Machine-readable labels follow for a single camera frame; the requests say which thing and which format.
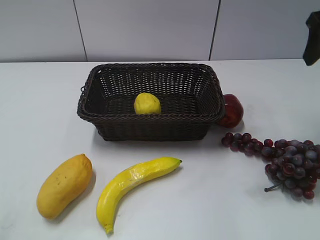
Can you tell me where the yellow banana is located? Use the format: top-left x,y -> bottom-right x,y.
96,157 -> 182,236

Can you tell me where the yellow mango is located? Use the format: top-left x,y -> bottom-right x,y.
36,153 -> 93,220

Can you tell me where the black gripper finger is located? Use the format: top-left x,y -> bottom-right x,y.
302,11 -> 320,66

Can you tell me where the black woven basket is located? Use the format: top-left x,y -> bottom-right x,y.
77,62 -> 225,142

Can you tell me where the purple grape bunch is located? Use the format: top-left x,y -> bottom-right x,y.
221,132 -> 320,200

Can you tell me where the red apple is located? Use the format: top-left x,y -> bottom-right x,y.
217,94 -> 244,129

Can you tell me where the yellow lemon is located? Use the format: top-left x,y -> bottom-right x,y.
133,92 -> 161,115

